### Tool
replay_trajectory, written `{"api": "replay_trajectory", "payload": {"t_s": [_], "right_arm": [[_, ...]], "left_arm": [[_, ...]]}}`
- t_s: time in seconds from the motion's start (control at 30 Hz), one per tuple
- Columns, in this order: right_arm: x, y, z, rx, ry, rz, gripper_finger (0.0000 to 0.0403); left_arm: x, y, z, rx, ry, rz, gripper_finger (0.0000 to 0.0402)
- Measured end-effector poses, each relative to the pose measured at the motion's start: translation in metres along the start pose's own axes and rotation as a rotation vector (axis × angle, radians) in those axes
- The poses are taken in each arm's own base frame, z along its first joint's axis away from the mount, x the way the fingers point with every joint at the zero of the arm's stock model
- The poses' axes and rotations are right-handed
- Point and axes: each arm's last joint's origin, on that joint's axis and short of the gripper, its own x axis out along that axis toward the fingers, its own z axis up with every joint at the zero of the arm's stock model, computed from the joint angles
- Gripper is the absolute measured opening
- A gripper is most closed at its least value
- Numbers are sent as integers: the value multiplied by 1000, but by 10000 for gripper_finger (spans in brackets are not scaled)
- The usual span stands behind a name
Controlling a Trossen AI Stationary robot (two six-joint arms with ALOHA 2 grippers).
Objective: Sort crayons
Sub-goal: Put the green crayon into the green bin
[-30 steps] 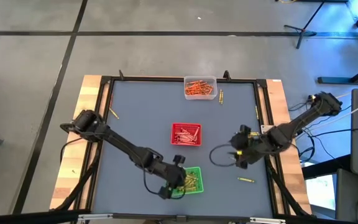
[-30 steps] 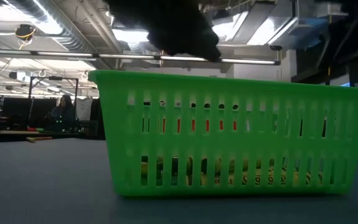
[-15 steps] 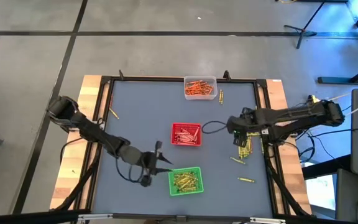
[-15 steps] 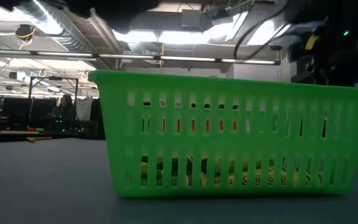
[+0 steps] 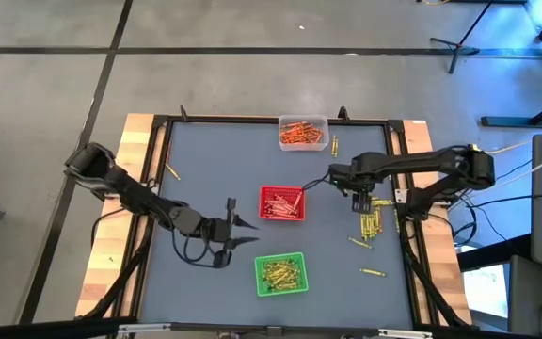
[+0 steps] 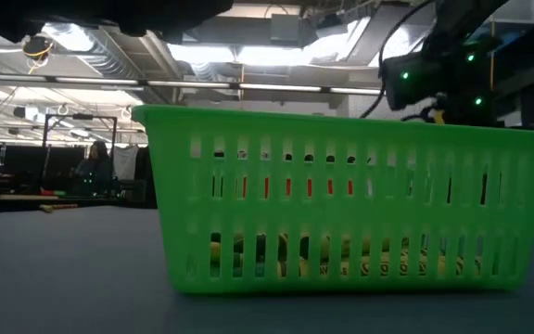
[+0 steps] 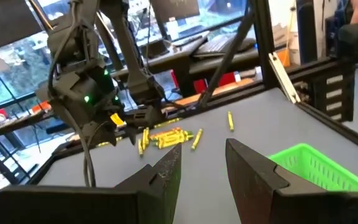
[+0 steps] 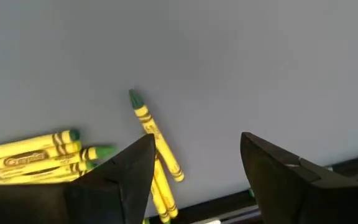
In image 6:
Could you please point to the white hanging cloth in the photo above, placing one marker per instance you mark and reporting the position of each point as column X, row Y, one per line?
column 125, row 162

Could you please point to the yellow gripper tag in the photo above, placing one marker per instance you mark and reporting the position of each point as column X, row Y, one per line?
column 439, row 117

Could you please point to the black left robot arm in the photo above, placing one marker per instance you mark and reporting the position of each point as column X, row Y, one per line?
column 16, row 14

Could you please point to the black computer green lights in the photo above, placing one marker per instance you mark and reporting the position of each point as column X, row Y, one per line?
column 88, row 178

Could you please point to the green plastic basket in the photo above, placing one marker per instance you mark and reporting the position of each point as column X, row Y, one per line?
column 295, row 213

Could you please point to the long tube light fixture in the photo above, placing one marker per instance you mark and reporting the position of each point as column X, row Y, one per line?
column 276, row 87

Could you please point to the red green object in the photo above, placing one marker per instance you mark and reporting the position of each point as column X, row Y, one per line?
column 54, row 192

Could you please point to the person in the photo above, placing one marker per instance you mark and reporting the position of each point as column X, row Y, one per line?
column 95, row 167

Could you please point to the silver rectangular air duct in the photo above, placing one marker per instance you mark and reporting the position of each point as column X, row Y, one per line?
column 369, row 37

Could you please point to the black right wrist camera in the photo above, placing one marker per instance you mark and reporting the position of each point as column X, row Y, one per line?
column 408, row 88

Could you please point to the grey ceiling unit box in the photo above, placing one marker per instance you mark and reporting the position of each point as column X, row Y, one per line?
column 285, row 29

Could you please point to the dark monitor screen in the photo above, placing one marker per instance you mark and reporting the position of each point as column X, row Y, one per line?
column 58, row 169

